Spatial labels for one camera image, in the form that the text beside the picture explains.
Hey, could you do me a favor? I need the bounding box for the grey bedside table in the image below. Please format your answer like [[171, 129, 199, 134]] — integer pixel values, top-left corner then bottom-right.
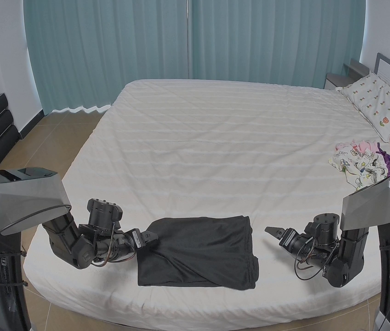
[[325, 59, 370, 89]]

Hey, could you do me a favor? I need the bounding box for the bed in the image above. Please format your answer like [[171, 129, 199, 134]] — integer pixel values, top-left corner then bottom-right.
[[23, 52, 390, 330]]

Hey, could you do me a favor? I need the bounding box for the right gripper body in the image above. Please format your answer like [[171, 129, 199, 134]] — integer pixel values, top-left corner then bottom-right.
[[279, 228, 308, 259]]

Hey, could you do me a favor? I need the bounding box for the pink garment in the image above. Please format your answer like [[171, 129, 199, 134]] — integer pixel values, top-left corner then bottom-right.
[[350, 139, 382, 152]]

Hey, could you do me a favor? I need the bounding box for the white printed garment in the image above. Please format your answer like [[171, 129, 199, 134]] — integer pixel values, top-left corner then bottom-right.
[[329, 140, 388, 190]]

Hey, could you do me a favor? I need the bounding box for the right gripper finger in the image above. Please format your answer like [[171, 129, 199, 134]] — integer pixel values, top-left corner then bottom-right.
[[265, 226, 287, 243]]

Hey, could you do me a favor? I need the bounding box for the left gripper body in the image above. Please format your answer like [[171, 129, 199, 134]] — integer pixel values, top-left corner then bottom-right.
[[117, 228, 148, 258]]

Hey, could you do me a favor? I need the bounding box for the white printed pillow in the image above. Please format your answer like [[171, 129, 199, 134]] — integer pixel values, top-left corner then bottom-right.
[[336, 73, 390, 142]]

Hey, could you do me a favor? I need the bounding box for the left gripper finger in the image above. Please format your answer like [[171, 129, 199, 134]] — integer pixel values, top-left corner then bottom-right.
[[141, 230, 159, 247]]

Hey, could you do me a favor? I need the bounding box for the blue-green curtain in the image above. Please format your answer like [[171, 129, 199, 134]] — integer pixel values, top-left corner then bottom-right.
[[24, 0, 192, 114], [188, 0, 367, 89]]

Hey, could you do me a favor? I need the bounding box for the black T-shirt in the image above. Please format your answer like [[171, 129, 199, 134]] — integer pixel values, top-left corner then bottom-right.
[[137, 215, 260, 290]]

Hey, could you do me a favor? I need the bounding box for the black cable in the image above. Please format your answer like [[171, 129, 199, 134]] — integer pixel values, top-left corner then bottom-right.
[[294, 254, 326, 282], [0, 204, 72, 256], [91, 247, 137, 267]]

